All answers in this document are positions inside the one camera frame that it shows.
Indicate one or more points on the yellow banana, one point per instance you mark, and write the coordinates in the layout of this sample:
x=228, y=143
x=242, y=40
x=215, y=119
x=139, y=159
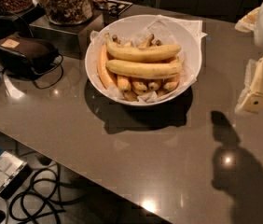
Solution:
x=144, y=70
x=141, y=55

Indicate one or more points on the banana far right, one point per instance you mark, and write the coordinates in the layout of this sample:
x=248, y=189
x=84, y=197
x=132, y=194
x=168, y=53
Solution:
x=171, y=83

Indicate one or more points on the small banana lower right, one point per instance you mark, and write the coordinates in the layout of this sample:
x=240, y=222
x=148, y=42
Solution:
x=154, y=84

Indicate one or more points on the small banana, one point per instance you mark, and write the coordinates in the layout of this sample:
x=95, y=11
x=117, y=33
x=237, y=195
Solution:
x=124, y=84
x=138, y=84
x=154, y=84

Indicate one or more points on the banana tip at back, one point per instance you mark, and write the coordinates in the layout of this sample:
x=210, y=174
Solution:
x=147, y=42

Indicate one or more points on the white bowl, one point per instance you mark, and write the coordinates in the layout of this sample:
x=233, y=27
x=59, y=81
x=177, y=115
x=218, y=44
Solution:
x=187, y=33

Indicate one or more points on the small banana lower middle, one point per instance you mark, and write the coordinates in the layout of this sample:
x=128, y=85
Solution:
x=138, y=84

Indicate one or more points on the small banana lower left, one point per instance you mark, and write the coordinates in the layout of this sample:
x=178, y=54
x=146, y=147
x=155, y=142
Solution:
x=124, y=84

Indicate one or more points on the orange left banana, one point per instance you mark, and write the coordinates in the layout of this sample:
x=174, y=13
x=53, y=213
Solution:
x=108, y=79

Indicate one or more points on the white paper liner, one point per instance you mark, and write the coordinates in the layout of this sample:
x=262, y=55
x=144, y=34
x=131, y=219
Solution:
x=145, y=60

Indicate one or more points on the black tray at back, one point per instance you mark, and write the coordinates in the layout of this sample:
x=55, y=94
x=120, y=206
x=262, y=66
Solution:
x=113, y=7

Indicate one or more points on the dark metal stand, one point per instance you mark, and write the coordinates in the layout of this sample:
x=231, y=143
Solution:
x=71, y=41

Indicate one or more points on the glass jar of granola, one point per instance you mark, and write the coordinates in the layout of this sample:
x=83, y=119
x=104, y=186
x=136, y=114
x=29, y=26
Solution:
x=68, y=12

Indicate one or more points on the black pouch with label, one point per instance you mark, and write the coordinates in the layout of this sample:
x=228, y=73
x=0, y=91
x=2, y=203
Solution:
x=24, y=56

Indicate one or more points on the silver box on floor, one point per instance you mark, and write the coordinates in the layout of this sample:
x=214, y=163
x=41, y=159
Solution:
x=13, y=172

